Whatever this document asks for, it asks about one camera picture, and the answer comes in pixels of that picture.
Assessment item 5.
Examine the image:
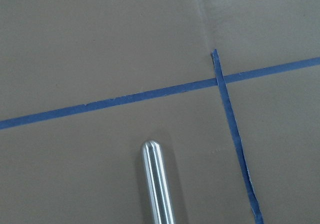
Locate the steel muddler black tip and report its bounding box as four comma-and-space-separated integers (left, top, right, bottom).
141, 140, 176, 224

